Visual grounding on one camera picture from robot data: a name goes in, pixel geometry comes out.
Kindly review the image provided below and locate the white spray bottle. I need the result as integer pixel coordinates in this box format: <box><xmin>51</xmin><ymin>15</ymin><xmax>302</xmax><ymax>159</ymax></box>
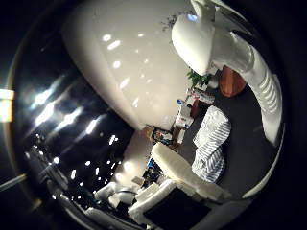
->
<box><xmin>171</xmin><ymin>0</ymin><xmax>284</xmax><ymax>147</ymax></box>

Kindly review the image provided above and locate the blue striped white cloth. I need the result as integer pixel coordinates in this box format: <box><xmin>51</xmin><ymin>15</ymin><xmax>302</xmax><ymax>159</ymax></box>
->
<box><xmin>191</xmin><ymin>104</ymin><xmax>232</xmax><ymax>184</ymax></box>

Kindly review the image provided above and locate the cluttered equipment rack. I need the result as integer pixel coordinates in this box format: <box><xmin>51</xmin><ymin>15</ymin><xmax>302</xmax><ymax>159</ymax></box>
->
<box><xmin>140</xmin><ymin>156</ymin><xmax>162</xmax><ymax>188</ymax></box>

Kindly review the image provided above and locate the wooden shelf box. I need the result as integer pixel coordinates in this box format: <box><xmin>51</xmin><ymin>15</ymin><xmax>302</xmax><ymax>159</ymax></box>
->
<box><xmin>139</xmin><ymin>125</ymin><xmax>155</xmax><ymax>139</ymax></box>

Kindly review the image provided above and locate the white printed box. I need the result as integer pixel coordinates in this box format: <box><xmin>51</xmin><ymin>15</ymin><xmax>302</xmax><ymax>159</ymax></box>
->
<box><xmin>174</xmin><ymin>103</ymin><xmax>196</xmax><ymax>129</ymax></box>

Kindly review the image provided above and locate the broad-leaf green plant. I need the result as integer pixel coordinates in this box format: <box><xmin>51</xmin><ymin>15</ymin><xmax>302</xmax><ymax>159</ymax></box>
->
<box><xmin>186</xmin><ymin>68</ymin><xmax>212</xmax><ymax>90</ymax></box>

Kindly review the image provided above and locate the round wooden board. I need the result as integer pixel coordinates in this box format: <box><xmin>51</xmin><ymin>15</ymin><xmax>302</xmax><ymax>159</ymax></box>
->
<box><xmin>218</xmin><ymin>65</ymin><xmax>248</xmax><ymax>98</ymax></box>

